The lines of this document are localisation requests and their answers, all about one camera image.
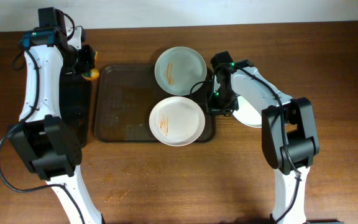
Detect green yellow scrub sponge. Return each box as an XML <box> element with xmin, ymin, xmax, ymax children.
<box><xmin>82</xmin><ymin>51</ymin><xmax>99</xmax><ymax>81</ymax></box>

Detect cream white plate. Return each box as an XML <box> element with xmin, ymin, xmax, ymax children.
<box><xmin>232</xmin><ymin>96</ymin><xmax>262</xmax><ymax>128</ymax></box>

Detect black plastic tray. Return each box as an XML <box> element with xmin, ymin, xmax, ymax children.
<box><xmin>59</xmin><ymin>75</ymin><xmax>92</xmax><ymax>147</ymax></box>

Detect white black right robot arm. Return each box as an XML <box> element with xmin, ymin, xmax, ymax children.
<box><xmin>206</xmin><ymin>55</ymin><xmax>320</xmax><ymax>223</ymax></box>

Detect brown serving tray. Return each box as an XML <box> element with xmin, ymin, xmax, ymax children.
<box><xmin>93</xmin><ymin>63</ymin><xmax>216</xmax><ymax>143</ymax></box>

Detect pale green plate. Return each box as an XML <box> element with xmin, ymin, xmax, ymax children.
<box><xmin>154</xmin><ymin>47</ymin><xmax>207</xmax><ymax>96</ymax></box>

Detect white plate with sauce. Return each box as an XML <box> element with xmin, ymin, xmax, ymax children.
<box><xmin>149</xmin><ymin>96</ymin><xmax>206</xmax><ymax>147</ymax></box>

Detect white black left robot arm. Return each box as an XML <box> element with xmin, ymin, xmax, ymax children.
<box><xmin>4</xmin><ymin>26</ymin><xmax>104</xmax><ymax>223</ymax></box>

